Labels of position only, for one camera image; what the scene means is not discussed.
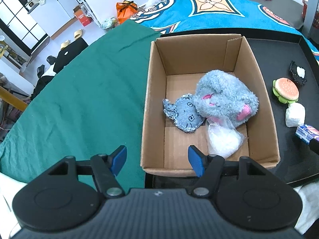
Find clear plastic bag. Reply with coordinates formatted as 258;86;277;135
206;116;245;159

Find blue patterned fabric pouch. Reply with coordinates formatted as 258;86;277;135
163;93;205;133

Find grey plush mouse toy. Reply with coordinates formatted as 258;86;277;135
193;70;259;127

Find white soft bundle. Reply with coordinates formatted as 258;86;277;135
286;103;305;127

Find plush hamburger toy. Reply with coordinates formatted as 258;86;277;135
272;78;299;104

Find black heart cushion white patch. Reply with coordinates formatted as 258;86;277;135
289;61;307;87

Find green cloth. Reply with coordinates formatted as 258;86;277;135
1;20;160;190

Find yellow table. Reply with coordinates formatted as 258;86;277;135
0;87;28;112

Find yellow slippers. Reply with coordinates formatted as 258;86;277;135
59;29;85;51

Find orange cardboard box on floor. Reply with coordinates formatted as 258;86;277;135
73;6;93;26

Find orange bag on floor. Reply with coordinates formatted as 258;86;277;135
116;0;138;24

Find blue patterned blanket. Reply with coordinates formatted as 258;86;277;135
119;0;318;75

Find white kitchen cabinet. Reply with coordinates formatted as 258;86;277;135
27;0;101;41

